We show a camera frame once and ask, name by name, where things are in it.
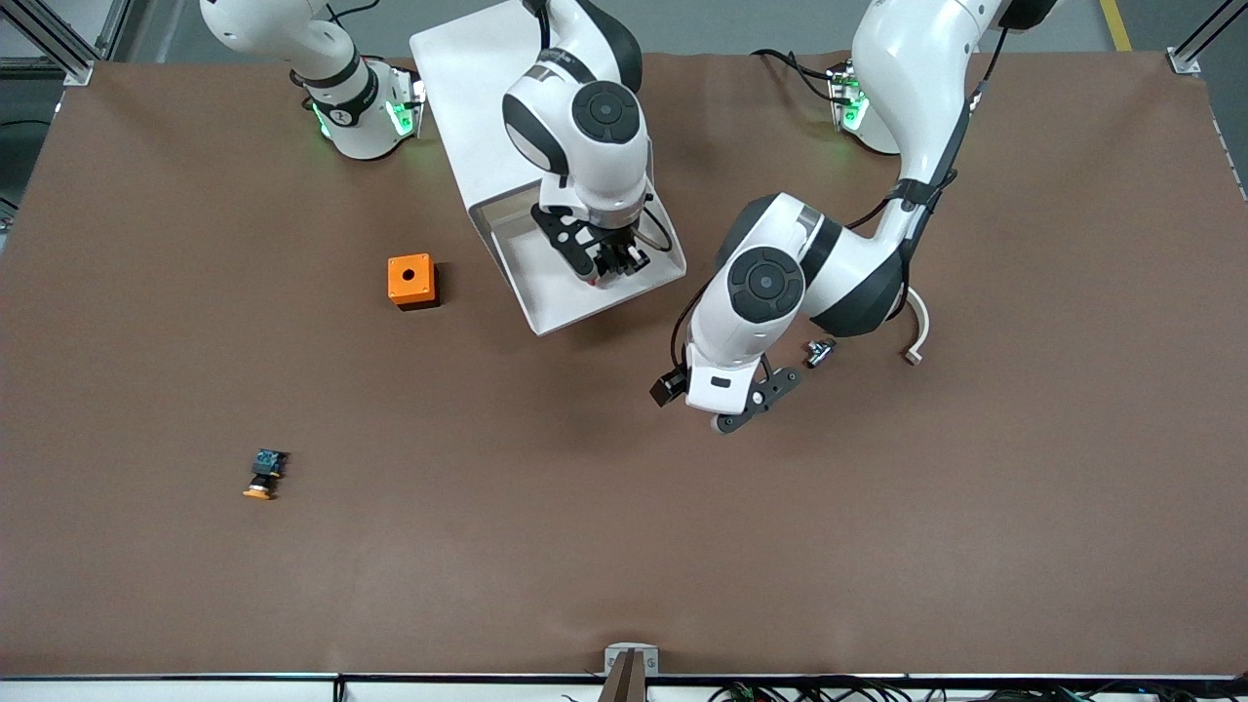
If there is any orange button enclosure box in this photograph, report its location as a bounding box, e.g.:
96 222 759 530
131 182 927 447
387 253 441 312

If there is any black left base cable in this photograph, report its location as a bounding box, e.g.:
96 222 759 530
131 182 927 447
751 47 841 104

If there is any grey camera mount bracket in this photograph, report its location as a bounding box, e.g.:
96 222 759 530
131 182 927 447
603 643 661 702

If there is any white table edge rail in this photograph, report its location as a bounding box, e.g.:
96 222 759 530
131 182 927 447
0 672 1248 702

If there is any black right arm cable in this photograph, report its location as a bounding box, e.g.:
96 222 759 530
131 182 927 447
636 203 676 256

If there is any yellow mushroom push button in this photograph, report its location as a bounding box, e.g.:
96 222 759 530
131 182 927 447
242 448 290 501

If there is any aluminium frame profile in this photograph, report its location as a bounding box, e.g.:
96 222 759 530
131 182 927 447
0 0 133 87
1168 0 1248 77

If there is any black cable bundle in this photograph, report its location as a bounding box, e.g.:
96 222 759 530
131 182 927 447
561 677 1248 702

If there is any white curved plastic bracket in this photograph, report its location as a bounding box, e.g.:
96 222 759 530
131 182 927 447
901 291 933 368

